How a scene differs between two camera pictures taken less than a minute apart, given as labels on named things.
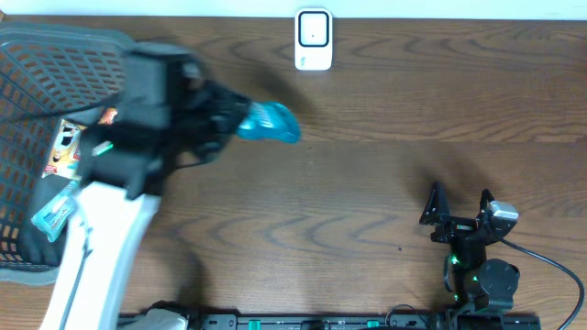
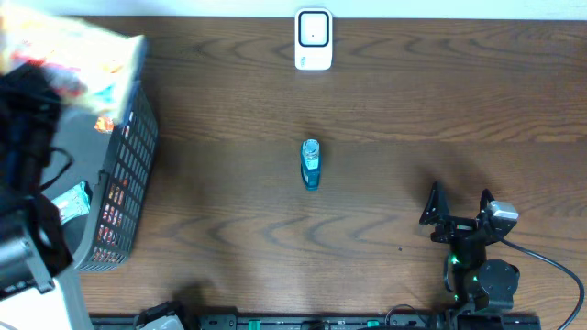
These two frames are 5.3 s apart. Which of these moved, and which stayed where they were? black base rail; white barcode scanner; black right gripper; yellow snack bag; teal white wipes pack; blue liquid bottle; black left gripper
Moved: blue liquid bottle; black left gripper; yellow snack bag
Stayed: black right gripper; white barcode scanner; black base rail; teal white wipes pack
